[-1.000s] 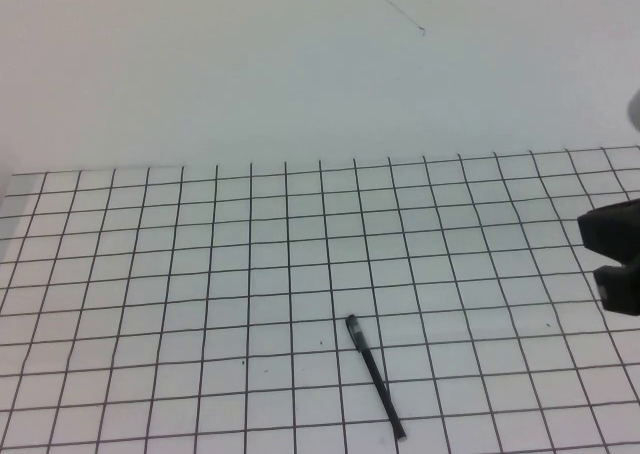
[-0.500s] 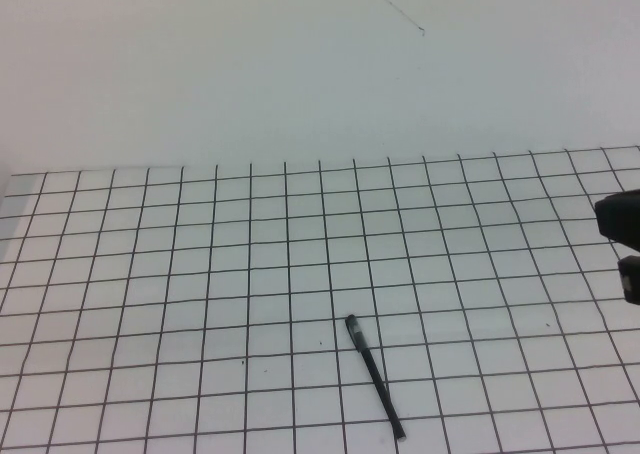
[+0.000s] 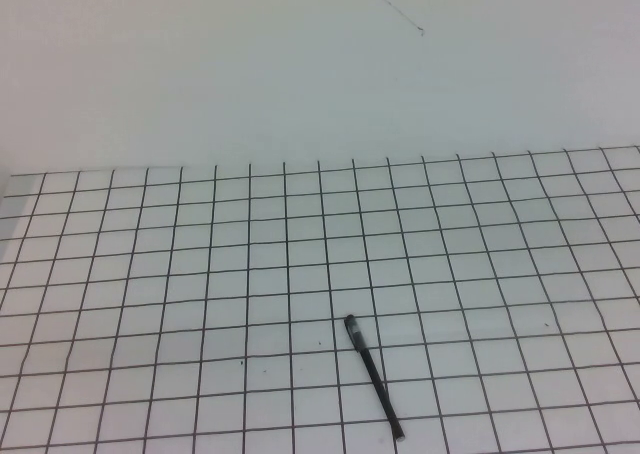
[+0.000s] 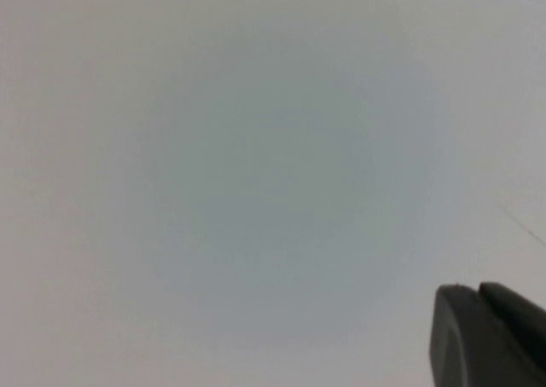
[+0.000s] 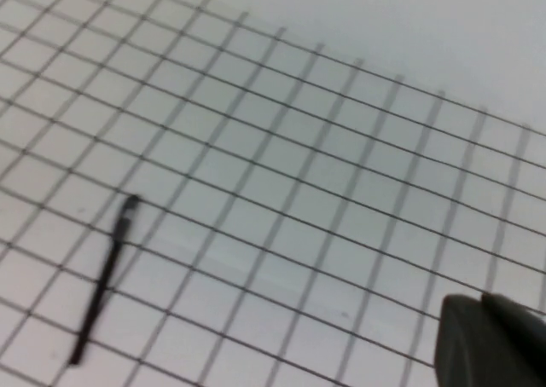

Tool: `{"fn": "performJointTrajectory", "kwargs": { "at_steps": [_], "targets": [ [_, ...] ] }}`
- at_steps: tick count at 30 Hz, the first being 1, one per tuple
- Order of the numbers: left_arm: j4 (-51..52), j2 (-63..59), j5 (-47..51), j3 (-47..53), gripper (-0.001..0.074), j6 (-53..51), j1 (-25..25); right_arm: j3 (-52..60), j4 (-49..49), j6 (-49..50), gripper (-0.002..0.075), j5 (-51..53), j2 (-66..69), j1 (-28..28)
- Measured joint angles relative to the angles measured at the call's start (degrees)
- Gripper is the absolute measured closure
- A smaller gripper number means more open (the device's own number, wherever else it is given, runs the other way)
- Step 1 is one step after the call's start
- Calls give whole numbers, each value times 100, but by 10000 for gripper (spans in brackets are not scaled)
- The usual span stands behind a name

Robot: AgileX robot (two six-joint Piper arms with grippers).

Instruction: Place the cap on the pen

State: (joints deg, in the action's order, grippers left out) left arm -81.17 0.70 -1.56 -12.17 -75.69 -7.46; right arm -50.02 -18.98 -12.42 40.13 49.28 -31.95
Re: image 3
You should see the clear pen cap black end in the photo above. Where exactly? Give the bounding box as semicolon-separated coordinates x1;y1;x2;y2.
344;314;363;349

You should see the black pen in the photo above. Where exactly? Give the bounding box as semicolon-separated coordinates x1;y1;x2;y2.
355;342;406;444

